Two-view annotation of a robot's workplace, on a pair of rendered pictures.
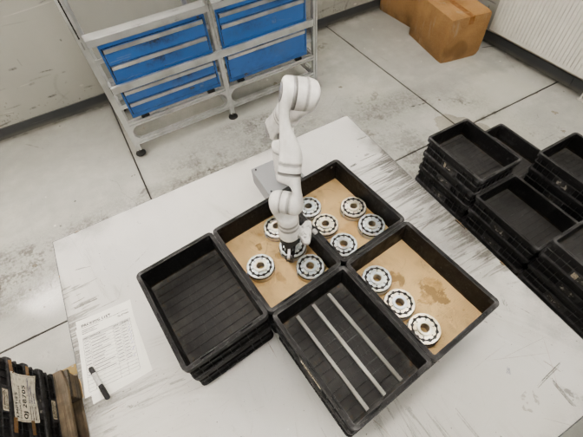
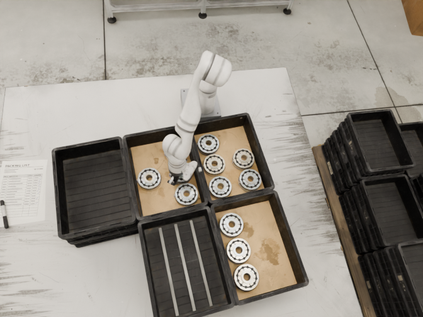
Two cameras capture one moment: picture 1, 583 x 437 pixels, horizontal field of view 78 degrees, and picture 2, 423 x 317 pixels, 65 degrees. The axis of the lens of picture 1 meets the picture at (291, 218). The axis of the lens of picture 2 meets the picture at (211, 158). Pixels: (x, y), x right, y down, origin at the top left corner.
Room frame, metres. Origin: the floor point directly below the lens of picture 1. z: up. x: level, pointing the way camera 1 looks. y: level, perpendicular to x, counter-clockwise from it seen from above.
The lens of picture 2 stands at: (0.17, -0.18, 2.25)
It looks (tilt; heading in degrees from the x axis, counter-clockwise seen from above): 65 degrees down; 6
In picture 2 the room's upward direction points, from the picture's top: 11 degrees clockwise
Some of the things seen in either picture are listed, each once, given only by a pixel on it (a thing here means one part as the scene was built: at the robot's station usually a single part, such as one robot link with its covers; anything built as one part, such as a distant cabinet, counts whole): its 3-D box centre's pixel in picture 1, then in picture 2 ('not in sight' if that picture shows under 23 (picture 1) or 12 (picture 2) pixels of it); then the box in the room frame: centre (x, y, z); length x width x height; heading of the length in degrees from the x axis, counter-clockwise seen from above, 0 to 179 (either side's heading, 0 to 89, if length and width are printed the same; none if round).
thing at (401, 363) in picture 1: (346, 343); (184, 264); (0.33, -0.13, 0.87); 0.40 x 0.30 x 0.11; 31
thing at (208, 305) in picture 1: (203, 301); (95, 188); (0.52, 0.33, 0.87); 0.40 x 0.30 x 0.11; 31
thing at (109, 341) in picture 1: (109, 347); (20, 190); (0.44, 0.71, 0.70); 0.33 x 0.23 x 0.01; 25
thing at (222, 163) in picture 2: (324, 224); (214, 163); (0.79, -0.13, 0.86); 0.10 x 0.10 x 0.01
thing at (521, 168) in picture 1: (501, 162); (406, 155); (1.55, -1.39, 0.26); 0.40 x 0.30 x 0.23; 25
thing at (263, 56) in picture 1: (265, 35); not in sight; (2.77, 0.06, 0.60); 0.72 x 0.03 x 0.56; 115
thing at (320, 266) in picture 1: (310, 266); (186, 194); (0.62, -0.05, 0.86); 0.10 x 0.10 x 0.01
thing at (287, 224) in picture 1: (284, 210); (174, 150); (0.68, 0.02, 1.12); 0.09 x 0.07 x 0.15; 72
